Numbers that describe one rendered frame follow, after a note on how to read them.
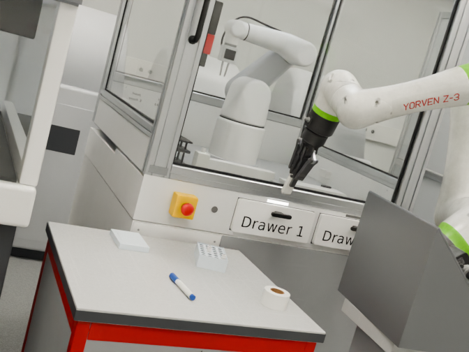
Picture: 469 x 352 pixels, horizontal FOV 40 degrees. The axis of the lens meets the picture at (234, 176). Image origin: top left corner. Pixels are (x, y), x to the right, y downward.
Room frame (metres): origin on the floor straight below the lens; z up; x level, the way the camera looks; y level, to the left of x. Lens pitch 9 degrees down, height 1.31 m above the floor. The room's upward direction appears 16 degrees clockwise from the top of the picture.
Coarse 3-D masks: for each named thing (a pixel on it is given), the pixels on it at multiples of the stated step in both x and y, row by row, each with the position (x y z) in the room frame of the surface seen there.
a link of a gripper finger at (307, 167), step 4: (308, 160) 1.93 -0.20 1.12; (312, 160) 1.92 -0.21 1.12; (316, 160) 1.92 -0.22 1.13; (304, 164) 1.94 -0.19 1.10; (308, 164) 1.93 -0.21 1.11; (312, 164) 1.94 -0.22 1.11; (304, 168) 1.94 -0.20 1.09; (308, 168) 1.94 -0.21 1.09; (300, 172) 1.95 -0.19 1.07; (304, 172) 1.95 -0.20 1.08; (308, 172) 1.95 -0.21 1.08; (296, 176) 1.97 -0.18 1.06; (300, 176) 1.96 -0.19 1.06; (304, 176) 1.96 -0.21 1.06
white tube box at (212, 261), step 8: (200, 248) 1.83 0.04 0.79; (216, 248) 1.88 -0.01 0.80; (200, 256) 1.76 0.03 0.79; (208, 256) 1.76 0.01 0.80; (216, 256) 1.79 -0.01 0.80; (200, 264) 1.76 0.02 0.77; (208, 264) 1.76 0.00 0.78; (216, 264) 1.77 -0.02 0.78; (224, 264) 1.77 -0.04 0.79; (224, 272) 1.77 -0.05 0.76
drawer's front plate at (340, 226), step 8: (320, 216) 2.18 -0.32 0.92; (328, 216) 2.18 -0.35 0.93; (320, 224) 2.17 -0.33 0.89; (328, 224) 2.18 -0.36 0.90; (336, 224) 2.20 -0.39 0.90; (344, 224) 2.21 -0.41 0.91; (352, 224) 2.22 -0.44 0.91; (320, 232) 2.17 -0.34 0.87; (336, 232) 2.20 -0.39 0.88; (344, 232) 2.21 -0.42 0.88; (352, 232) 2.23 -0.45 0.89; (312, 240) 2.18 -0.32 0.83; (320, 240) 2.18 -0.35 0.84; (328, 240) 2.19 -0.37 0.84; (336, 240) 2.21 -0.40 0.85; (344, 240) 2.22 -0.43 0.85; (336, 248) 2.21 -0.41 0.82; (344, 248) 2.22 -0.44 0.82
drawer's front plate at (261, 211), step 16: (240, 208) 2.04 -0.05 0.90; (256, 208) 2.06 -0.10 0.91; (272, 208) 2.09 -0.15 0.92; (288, 208) 2.11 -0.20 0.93; (240, 224) 2.05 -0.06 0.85; (256, 224) 2.07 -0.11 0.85; (288, 224) 2.12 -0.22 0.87; (304, 224) 2.15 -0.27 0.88; (288, 240) 2.13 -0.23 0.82; (304, 240) 2.15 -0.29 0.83
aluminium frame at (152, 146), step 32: (192, 0) 1.92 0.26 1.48; (192, 32) 1.93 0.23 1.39; (448, 32) 2.32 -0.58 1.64; (192, 64) 1.95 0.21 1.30; (448, 64) 2.32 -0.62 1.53; (128, 128) 2.21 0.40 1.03; (160, 128) 1.92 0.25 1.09; (416, 128) 2.32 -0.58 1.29; (160, 160) 1.93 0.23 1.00; (416, 160) 2.32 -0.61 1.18; (256, 192) 2.07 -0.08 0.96; (320, 192) 2.19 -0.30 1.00; (416, 192) 2.34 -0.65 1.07
